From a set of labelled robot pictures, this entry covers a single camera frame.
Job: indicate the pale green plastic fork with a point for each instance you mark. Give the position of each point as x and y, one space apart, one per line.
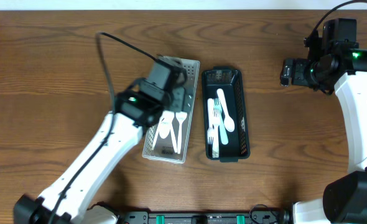
222 130

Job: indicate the dark green plastic basket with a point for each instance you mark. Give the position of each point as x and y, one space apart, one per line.
230 80

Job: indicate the clear plastic basket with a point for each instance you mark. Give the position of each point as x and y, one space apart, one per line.
164 149

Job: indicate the cream plastic spoon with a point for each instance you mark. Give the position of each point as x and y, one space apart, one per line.
228 121

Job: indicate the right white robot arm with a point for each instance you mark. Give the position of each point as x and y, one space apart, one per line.
336 65

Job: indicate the white plastic spoon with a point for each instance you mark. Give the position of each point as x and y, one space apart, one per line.
181 117

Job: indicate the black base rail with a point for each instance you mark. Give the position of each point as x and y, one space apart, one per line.
258 215

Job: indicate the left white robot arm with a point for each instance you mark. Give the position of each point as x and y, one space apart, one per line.
139 107

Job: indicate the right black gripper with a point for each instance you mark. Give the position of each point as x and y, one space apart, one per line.
287 72

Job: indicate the small white spoon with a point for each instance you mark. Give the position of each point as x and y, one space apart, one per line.
164 128

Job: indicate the white plastic fork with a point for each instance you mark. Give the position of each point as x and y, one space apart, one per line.
210 131

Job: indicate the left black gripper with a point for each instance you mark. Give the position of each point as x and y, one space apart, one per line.
177 98

